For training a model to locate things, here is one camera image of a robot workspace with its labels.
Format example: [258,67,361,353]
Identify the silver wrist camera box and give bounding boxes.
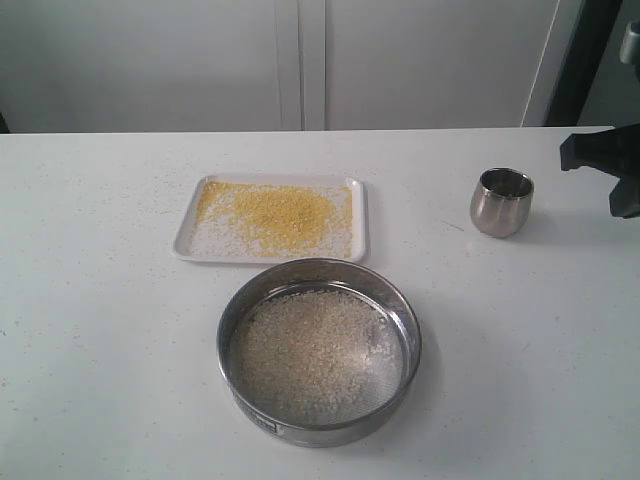
[619,21,640,65]

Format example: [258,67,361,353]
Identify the white rectangular plastic tray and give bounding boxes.
[173,173,368,264]

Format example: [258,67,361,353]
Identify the white cabinet with doors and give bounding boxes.
[1,1,583,133]

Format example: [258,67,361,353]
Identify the stainless steel cup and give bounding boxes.
[469,168,534,238]

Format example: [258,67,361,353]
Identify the sieved yellow fine grains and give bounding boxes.
[186,180,353,259]

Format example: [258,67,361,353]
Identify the yellowish grain powder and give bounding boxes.
[230,290,397,424]

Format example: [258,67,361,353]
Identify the round stainless steel sieve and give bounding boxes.
[216,258,422,448]

